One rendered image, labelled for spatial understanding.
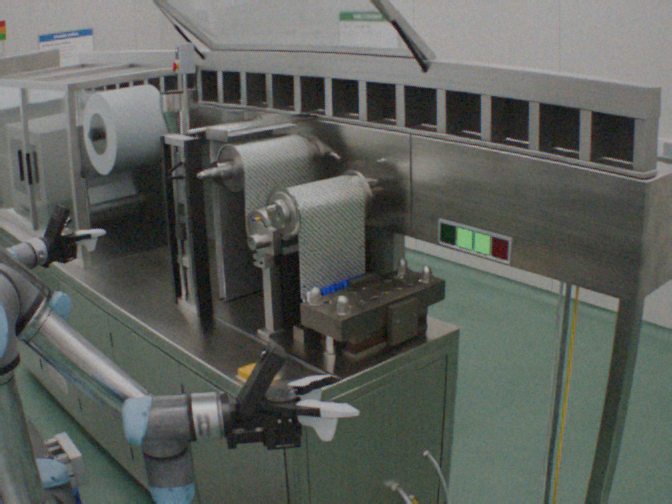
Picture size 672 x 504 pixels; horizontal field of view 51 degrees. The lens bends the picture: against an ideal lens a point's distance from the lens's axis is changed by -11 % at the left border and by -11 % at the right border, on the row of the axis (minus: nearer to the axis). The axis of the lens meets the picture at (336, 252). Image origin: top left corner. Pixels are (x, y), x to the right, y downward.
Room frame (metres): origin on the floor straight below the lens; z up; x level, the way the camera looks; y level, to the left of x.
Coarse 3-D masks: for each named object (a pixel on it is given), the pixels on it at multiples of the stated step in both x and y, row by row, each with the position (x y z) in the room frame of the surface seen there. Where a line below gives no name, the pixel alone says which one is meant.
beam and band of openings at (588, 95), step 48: (240, 96) 2.86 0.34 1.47; (288, 96) 2.64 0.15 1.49; (336, 96) 2.38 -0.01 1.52; (384, 96) 2.30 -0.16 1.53; (432, 96) 2.15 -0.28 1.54; (480, 96) 2.02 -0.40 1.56; (528, 96) 1.82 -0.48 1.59; (576, 96) 1.71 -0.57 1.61; (624, 96) 1.61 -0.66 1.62; (480, 144) 1.93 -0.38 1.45; (528, 144) 1.89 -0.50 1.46; (576, 144) 1.79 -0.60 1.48; (624, 144) 1.69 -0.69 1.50
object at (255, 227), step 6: (258, 210) 2.10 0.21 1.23; (264, 210) 2.11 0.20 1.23; (252, 216) 2.13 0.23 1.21; (258, 216) 2.11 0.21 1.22; (264, 216) 2.08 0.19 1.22; (246, 222) 2.15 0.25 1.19; (252, 222) 2.13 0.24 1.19; (258, 222) 2.11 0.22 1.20; (264, 222) 2.09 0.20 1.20; (252, 228) 2.13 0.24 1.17; (258, 228) 2.11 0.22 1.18; (252, 234) 2.14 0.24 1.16; (258, 234) 2.11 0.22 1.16
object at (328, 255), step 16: (336, 224) 2.05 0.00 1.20; (352, 224) 2.09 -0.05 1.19; (304, 240) 1.98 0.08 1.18; (320, 240) 2.01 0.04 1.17; (336, 240) 2.05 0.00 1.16; (352, 240) 2.09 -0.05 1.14; (304, 256) 1.98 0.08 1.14; (320, 256) 2.01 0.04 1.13; (336, 256) 2.05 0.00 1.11; (352, 256) 2.09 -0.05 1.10; (304, 272) 1.98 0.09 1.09; (320, 272) 2.01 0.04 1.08; (336, 272) 2.05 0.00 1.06; (352, 272) 2.09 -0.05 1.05; (304, 288) 1.97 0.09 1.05
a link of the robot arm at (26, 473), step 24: (0, 288) 0.96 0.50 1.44; (0, 312) 0.91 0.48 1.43; (0, 336) 0.89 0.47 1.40; (0, 360) 0.90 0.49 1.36; (0, 384) 0.91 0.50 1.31; (0, 408) 0.90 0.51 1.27; (0, 432) 0.90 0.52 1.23; (24, 432) 0.93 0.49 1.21; (0, 456) 0.89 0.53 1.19; (24, 456) 0.92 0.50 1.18; (0, 480) 0.90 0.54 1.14; (24, 480) 0.91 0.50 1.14
